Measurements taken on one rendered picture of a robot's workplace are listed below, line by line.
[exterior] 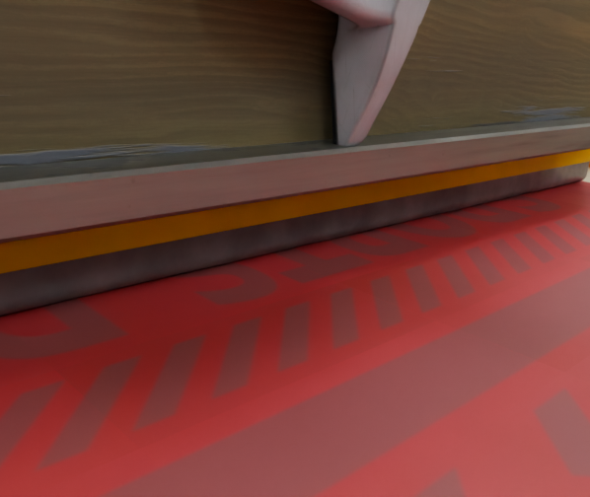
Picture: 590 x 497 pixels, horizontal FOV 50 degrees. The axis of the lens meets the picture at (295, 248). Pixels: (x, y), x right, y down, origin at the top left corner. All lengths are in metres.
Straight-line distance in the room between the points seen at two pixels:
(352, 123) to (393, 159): 0.02
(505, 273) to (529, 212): 0.08
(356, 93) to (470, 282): 0.06
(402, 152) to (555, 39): 0.11
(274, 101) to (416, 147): 0.04
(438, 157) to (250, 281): 0.07
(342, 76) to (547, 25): 0.12
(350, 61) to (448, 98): 0.06
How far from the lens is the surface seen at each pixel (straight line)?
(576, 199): 0.30
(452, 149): 0.19
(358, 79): 0.16
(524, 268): 0.19
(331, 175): 0.15
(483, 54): 0.22
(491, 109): 0.23
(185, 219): 0.16
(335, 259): 0.18
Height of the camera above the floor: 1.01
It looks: 18 degrees down
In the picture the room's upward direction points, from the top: 3 degrees clockwise
